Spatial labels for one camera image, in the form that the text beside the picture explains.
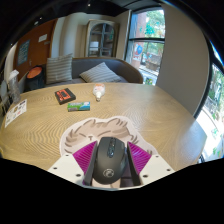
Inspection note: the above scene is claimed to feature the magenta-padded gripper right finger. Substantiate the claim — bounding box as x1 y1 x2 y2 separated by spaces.
125 141 176 187

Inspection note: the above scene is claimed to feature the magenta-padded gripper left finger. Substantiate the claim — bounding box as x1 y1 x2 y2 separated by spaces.
47 139 99 187

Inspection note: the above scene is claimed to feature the black computer mouse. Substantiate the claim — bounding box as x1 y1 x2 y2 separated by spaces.
91 136 129 185

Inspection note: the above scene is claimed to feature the cat-shaped mouse pad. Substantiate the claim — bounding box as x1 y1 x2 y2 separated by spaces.
59 116 158 188

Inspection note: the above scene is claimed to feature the small green pack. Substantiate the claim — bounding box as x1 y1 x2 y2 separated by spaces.
67 101 91 112

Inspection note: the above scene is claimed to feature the black and red box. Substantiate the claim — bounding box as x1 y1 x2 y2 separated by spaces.
54 87 77 106

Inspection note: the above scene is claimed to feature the white sticker sheet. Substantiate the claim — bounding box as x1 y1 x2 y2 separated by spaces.
4 98 28 129

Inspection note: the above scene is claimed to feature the small white squeeze bottle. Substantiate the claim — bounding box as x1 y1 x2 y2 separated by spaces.
92 83 106 102

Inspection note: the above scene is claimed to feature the black and orange cushion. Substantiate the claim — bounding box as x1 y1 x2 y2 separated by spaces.
26 65 47 91

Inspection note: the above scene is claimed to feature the clear plastic cup with lid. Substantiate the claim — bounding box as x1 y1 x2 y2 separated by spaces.
7 69 22 104

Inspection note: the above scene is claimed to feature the square striped pillow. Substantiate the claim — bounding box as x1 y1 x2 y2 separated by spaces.
45 53 74 85

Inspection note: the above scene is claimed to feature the flat striped pillow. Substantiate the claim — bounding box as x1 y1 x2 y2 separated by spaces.
79 61 123 84

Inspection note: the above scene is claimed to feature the grey curved sofa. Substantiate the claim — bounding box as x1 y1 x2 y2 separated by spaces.
24 57 144 92

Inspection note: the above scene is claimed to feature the brown wooden door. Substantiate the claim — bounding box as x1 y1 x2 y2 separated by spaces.
13 18 58 83

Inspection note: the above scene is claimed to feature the black-framed window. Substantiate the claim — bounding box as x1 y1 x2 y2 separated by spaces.
124 8 166 86

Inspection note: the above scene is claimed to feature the blue poster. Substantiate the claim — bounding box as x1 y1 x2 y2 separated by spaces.
17 39 31 66

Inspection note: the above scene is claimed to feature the arched wooden glass cabinet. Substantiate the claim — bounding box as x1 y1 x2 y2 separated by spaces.
84 19 118 59

